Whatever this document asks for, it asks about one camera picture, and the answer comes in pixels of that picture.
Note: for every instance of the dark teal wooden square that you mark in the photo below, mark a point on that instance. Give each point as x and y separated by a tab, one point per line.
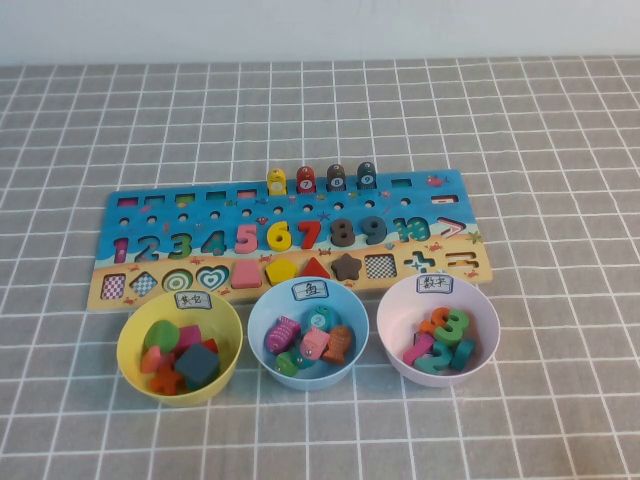
197	364

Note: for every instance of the paper label on blue bowl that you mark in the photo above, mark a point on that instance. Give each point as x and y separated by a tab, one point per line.
310	290

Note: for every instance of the blue plastic bowl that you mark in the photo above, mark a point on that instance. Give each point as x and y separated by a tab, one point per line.
260	320

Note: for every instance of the pink plastic bowl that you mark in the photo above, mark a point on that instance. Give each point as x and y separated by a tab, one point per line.
395	320

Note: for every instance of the paper label on pink bowl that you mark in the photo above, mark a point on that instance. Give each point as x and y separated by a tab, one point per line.
435	283

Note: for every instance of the paper label on yellow bowl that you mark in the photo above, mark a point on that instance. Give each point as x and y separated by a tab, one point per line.
193	300

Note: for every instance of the red wooden piece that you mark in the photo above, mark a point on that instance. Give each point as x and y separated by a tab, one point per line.
210	345

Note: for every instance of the colourful wooden puzzle board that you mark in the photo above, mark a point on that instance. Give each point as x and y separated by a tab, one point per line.
112	230

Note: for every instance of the yellow plastic bowl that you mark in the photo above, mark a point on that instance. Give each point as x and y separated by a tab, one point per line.
131	340

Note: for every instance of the red wooden number seven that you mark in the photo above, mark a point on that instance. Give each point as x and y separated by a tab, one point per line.
311	235

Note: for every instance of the brown wooden number eight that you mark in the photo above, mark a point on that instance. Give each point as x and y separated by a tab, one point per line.
342	239

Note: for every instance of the red wooden triangle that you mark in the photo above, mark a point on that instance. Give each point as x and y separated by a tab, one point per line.
315	271

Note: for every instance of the brown wooden star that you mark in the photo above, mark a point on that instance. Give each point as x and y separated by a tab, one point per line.
347	266

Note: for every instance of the yellow wooden number six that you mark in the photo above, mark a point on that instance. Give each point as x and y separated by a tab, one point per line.
277	242

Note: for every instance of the yellow wooden pentagon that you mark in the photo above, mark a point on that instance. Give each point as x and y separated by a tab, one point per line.
281	272

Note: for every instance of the red wooden fish seven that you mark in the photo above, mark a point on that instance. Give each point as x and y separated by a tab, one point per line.
306	181

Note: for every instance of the brown wooden fish eight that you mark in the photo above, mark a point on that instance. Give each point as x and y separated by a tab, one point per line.
336	179

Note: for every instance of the yellow wooden fish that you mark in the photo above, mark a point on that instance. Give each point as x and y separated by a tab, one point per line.
276	182

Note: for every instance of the pink wooden number five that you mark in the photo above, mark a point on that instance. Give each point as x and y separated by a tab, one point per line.
246	245

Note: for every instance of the dark teal wooden fish nine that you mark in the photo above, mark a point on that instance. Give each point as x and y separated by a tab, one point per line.
366	177

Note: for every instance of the teal wooden fish two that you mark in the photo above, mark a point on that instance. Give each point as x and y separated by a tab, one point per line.
319	319

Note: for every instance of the pink wooden trapezoid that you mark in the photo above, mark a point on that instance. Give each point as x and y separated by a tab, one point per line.
246	276

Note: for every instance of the magenta wooden fish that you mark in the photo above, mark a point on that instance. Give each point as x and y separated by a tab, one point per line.
280	336

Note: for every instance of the pink wooden fish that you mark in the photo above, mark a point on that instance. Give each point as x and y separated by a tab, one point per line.
314	344

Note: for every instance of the orange wooden fish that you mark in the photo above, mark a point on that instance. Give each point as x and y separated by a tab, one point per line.
337	345

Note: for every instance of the green wooden fish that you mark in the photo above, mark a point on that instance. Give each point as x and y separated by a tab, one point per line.
287	364

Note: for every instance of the orange wooden number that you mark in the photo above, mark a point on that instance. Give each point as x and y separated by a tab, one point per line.
427	325

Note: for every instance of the pink wooden number one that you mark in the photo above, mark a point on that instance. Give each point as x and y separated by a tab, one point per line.
417	350

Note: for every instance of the green wooden number three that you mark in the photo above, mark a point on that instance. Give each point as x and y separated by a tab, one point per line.
452	332

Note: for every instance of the magenta wooden rectangle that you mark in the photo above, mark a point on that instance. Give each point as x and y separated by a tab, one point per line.
189	336

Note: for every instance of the teal wooden number two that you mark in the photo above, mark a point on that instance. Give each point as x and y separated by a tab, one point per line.
432	361

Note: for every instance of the dark teal wooden number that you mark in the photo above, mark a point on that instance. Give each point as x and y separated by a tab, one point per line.
462	354

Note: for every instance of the green wooden circle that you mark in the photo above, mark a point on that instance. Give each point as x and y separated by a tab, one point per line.
160	339

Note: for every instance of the grey checked tablecloth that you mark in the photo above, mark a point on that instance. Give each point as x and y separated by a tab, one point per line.
320	440

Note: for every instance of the orange wooden rhombus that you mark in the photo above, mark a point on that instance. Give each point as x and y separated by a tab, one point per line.
152	361

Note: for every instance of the orange wooden plus sign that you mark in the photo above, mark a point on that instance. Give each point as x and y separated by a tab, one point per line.
166	381

